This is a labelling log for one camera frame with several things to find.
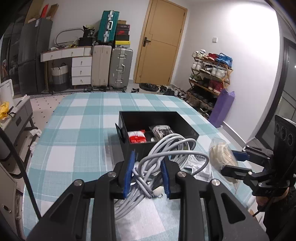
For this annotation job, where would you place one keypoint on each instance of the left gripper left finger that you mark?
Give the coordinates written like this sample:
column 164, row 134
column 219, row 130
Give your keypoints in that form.
column 110, row 186

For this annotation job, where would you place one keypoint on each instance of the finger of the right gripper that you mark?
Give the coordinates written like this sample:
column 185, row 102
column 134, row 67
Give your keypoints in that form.
column 239, row 173
column 240, row 154

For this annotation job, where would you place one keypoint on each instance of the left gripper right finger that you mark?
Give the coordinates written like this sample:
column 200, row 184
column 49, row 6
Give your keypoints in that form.
column 183, row 186

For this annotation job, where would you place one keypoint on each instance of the bag of cream rope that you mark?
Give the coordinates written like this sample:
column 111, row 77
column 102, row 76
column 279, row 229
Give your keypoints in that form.
column 221, row 155

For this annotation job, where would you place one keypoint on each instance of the white foil sachet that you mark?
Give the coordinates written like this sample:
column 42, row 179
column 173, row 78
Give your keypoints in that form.
column 198, row 167

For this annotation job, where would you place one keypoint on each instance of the red white packet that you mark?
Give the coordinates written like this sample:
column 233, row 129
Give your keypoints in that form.
column 137, row 137

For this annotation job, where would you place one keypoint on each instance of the clear plastic bag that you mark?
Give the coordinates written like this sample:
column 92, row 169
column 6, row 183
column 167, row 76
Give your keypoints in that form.
column 160, row 131

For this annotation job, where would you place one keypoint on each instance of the purple bag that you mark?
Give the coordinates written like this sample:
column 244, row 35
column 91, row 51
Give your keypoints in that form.
column 221, row 108

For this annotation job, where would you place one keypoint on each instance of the teal checked tablecloth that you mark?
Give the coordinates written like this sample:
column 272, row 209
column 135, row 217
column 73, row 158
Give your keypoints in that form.
column 80, row 142

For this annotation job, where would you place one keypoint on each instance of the black storage box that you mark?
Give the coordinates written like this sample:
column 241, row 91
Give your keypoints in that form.
column 132, row 121

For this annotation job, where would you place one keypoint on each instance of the wooden shoe rack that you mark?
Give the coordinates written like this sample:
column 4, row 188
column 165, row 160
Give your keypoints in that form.
column 208, row 78

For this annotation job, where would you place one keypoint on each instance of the blue bag on rack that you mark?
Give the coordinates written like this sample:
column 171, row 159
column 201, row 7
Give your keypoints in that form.
column 224, row 59

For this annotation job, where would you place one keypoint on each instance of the grey low cabinet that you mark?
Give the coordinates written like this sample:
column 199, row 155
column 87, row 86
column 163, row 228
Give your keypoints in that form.
column 20, row 120

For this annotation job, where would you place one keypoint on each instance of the woven laundry basket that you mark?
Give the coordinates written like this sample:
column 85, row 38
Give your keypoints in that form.
column 60, row 77

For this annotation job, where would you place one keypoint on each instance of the silver aluminium suitcase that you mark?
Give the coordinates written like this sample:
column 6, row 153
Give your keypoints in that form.
column 120, row 65

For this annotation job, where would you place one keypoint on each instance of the beige suitcase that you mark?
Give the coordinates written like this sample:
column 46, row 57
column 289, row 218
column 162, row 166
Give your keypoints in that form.
column 101, row 55

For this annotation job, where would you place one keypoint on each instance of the white drawer desk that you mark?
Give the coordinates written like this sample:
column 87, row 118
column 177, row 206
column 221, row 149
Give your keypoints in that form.
column 78, row 59

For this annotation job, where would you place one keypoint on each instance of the stack of shoe boxes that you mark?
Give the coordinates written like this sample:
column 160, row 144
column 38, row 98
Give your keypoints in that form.
column 122, row 34

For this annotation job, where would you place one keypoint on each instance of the black bag on desk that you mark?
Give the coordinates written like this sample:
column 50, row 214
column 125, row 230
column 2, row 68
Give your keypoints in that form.
column 87, row 39

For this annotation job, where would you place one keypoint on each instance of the yellow wooden door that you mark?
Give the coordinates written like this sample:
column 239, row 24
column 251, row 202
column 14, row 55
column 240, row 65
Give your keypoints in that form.
column 159, row 42

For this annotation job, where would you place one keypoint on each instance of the teal hard suitcase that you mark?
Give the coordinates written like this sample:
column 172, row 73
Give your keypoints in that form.
column 107, row 27

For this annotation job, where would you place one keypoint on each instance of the dark grey refrigerator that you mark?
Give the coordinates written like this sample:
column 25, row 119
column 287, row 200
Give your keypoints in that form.
column 34, row 40

